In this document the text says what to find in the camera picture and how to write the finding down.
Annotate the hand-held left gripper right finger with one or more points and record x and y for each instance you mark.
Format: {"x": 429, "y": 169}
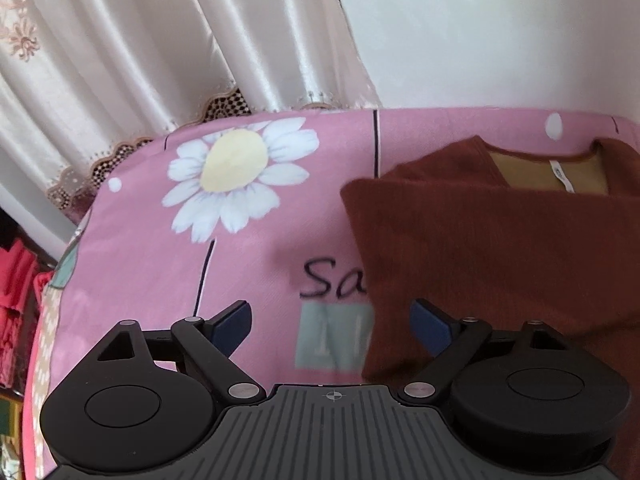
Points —
{"x": 429, "y": 328}

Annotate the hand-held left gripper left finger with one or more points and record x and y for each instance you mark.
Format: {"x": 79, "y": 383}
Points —
{"x": 233, "y": 328}

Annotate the brown long-sleeved sweater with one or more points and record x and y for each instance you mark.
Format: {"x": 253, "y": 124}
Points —
{"x": 500, "y": 250}

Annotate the pink floral bedsheet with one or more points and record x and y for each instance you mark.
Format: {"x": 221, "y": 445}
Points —
{"x": 150, "y": 270}

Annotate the red cloth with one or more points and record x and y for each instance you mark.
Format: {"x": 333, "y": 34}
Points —
{"x": 15, "y": 290}

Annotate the green and yellow object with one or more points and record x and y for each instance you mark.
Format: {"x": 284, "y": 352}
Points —
{"x": 9, "y": 420}

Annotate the cream embroidered curtain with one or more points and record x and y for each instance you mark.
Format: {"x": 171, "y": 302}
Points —
{"x": 150, "y": 50}

